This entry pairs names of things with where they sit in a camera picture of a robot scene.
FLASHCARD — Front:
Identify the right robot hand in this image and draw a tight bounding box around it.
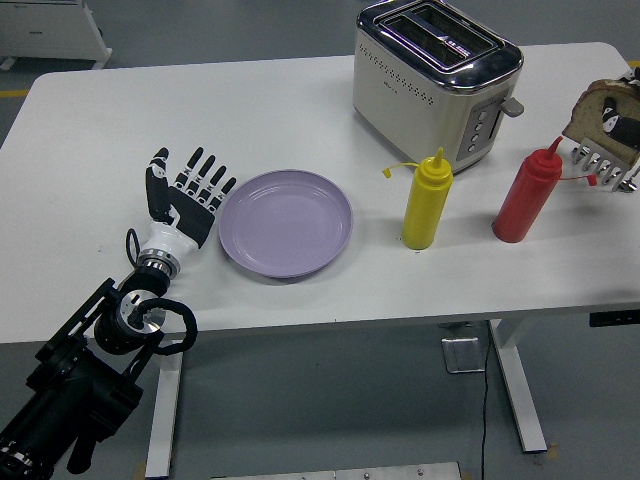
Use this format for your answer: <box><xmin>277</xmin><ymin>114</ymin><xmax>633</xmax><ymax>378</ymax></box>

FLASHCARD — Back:
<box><xmin>601</xmin><ymin>68</ymin><xmax>640</xmax><ymax>147</ymax></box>

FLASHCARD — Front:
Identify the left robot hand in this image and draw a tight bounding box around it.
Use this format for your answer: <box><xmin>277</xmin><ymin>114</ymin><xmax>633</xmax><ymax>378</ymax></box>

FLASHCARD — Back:
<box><xmin>140</xmin><ymin>146</ymin><xmax>238</xmax><ymax>261</ymax></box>

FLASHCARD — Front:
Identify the bread slice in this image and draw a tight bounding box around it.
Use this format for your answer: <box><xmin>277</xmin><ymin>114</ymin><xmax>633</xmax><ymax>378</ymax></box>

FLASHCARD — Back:
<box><xmin>562</xmin><ymin>79</ymin><xmax>640</xmax><ymax>164</ymax></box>

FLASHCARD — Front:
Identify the purple plate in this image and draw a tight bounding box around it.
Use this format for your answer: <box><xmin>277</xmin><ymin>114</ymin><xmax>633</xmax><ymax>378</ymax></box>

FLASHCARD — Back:
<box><xmin>218</xmin><ymin>169</ymin><xmax>355</xmax><ymax>280</ymax></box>

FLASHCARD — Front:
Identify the cream and chrome toaster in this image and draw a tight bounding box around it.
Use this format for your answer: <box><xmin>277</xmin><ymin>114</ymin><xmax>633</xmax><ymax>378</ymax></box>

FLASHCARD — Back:
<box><xmin>352</xmin><ymin>0</ymin><xmax>526</xmax><ymax>175</ymax></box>

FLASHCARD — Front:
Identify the metal toast rack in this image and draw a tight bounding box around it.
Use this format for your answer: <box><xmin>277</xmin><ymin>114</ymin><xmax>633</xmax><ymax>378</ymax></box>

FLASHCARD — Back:
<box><xmin>571</xmin><ymin>139</ymin><xmax>640</xmax><ymax>194</ymax></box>

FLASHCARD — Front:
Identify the red squeeze bottle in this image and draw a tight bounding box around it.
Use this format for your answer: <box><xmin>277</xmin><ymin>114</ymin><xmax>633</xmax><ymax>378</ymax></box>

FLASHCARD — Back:
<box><xmin>492</xmin><ymin>135</ymin><xmax>600</xmax><ymax>245</ymax></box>

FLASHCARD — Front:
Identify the black table control panel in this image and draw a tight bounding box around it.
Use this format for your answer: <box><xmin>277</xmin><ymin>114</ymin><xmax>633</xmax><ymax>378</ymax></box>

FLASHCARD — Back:
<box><xmin>589</xmin><ymin>310</ymin><xmax>640</xmax><ymax>329</ymax></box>

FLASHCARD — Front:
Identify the white table leg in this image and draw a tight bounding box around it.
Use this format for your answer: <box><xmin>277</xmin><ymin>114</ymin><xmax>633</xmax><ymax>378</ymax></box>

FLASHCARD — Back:
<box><xmin>488</xmin><ymin>319</ymin><xmax>548</xmax><ymax>455</ymax></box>
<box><xmin>144</xmin><ymin>339</ymin><xmax>185</xmax><ymax>479</ymax></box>

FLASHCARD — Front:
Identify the yellow squeeze bottle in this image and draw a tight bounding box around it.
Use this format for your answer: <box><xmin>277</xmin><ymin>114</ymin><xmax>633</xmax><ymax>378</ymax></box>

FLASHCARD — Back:
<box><xmin>382</xmin><ymin>147</ymin><xmax>455</xmax><ymax>251</ymax></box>

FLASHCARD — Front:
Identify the white cabinet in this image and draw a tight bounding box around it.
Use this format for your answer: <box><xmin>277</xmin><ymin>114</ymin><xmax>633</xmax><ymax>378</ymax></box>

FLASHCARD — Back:
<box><xmin>0</xmin><ymin>0</ymin><xmax>114</xmax><ymax>70</ymax></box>

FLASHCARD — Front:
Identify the metal floor box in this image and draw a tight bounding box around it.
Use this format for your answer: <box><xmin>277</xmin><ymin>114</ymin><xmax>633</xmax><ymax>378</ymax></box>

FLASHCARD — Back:
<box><xmin>441</xmin><ymin>337</ymin><xmax>486</xmax><ymax>375</ymax></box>

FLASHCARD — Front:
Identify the grey metal base plate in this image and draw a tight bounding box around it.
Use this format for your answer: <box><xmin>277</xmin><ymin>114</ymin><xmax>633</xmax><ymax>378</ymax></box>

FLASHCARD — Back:
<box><xmin>209</xmin><ymin>461</ymin><xmax>462</xmax><ymax>480</ymax></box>

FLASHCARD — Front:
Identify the black floor cable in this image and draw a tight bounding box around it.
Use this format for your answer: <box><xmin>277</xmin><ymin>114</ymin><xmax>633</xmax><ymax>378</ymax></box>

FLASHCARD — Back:
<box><xmin>477</xmin><ymin>324</ymin><xmax>494</xmax><ymax>480</ymax></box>

